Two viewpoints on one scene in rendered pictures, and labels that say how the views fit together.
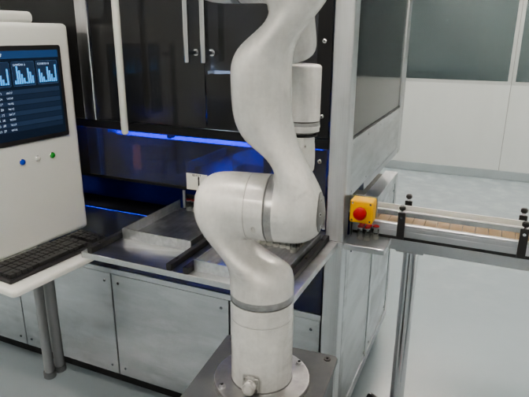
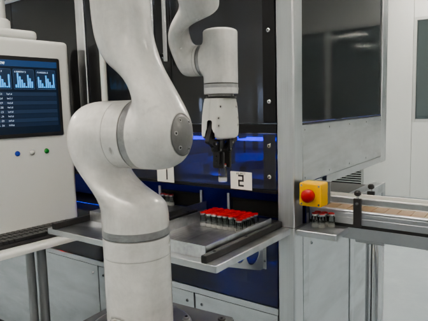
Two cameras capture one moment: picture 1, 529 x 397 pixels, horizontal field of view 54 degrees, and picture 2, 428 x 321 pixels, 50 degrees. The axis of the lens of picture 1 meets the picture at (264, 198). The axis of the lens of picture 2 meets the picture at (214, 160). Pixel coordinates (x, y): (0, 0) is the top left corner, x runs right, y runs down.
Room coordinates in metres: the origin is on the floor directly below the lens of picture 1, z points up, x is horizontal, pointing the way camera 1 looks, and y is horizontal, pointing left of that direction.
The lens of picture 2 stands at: (0.12, -0.31, 1.27)
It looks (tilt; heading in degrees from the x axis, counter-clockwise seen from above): 7 degrees down; 12
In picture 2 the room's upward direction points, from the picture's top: 2 degrees counter-clockwise
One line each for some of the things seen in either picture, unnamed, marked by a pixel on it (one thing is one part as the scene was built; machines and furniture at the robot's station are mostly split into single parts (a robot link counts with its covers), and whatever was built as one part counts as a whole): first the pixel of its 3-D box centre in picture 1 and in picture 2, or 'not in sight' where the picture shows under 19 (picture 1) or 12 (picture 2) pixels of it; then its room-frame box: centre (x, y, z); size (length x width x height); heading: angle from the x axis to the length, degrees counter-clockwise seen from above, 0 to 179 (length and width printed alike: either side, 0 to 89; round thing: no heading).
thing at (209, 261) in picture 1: (260, 250); (206, 230); (1.43, 0.01, 0.90); 0.34 x 0.26 x 0.04; 156
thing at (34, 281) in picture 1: (46, 258); (28, 239); (1.59, 0.74, 0.79); 0.45 x 0.28 x 0.03; 151
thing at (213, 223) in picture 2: (272, 239); (222, 221); (1.51, -0.03, 0.90); 0.18 x 0.02 x 0.05; 65
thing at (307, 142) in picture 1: (301, 152); (221, 115); (1.22, -0.09, 1.25); 0.10 x 0.08 x 0.11; 156
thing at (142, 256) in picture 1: (218, 245); (172, 228); (1.53, 0.15, 0.87); 0.70 x 0.48 x 0.02; 66
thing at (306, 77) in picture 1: (301, 91); (218, 56); (1.23, -0.08, 1.39); 0.09 x 0.08 x 0.13; 75
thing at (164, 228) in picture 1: (184, 222); (150, 210); (1.67, 0.27, 0.90); 0.34 x 0.26 x 0.04; 156
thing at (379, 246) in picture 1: (368, 242); (324, 230); (1.57, -0.34, 0.87); 0.14 x 0.13 x 0.02; 156
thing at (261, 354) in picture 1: (261, 339); (139, 282); (0.87, 0.00, 0.95); 0.19 x 0.19 x 0.18
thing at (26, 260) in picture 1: (49, 253); (31, 234); (1.58, 0.72, 0.82); 0.40 x 0.14 x 0.02; 151
